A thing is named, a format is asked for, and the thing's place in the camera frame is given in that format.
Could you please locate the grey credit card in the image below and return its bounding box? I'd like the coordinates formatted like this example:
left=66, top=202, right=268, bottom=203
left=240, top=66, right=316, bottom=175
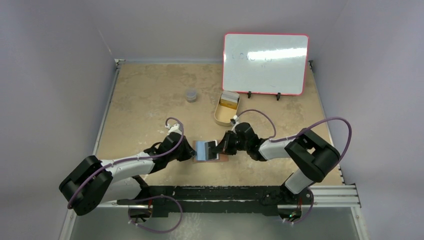
left=205, top=140, right=219, bottom=161

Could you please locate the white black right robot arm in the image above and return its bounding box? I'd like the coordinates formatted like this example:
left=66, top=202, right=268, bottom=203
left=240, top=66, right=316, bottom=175
left=193, top=122, right=342, bottom=204

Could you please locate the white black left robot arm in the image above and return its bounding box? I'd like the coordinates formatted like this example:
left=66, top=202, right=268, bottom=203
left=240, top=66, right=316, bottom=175
left=59, top=132, right=196, bottom=216

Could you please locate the stack of cards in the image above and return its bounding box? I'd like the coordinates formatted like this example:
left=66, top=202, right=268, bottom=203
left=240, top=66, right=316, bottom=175
left=219, top=92, right=240, bottom=110

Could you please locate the beige oval plastic tray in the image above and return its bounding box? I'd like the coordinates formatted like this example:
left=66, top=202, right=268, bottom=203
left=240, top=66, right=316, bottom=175
left=214, top=90, right=240, bottom=127

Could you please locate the red framed whiteboard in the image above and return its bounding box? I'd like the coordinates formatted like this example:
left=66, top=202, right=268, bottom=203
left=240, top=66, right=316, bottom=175
left=222, top=32, right=309, bottom=96

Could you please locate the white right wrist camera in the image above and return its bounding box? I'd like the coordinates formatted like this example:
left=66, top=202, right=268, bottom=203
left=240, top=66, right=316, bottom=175
left=230, top=115, right=239, bottom=126

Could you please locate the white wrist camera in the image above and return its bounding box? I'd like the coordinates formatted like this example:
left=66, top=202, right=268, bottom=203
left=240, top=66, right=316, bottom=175
left=230, top=115, right=239, bottom=126
left=166, top=123, right=184, bottom=135

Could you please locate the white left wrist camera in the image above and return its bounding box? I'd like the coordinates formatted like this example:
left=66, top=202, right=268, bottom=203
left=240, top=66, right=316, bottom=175
left=166, top=123, right=184, bottom=135

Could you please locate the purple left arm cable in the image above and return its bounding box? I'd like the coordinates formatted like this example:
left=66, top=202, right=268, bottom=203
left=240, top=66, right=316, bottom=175
left=67, top=117, right=185, bottom=210

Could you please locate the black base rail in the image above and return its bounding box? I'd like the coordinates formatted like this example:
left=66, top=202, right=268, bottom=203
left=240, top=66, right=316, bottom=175
left=117, top=185, right=314, bottom=219

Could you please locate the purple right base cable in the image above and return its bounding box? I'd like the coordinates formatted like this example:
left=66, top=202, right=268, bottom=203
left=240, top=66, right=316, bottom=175
left=282, top=188, right=314, bottom=226

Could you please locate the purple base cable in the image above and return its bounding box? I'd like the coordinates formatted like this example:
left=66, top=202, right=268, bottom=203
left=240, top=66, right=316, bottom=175
left=127, top=194, right=185, bottom=234
left=282, top=188, right=314, bottom=226

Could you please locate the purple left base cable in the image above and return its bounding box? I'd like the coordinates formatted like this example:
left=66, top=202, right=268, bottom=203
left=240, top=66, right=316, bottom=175
left=127, top=194, right=185, bottom=234

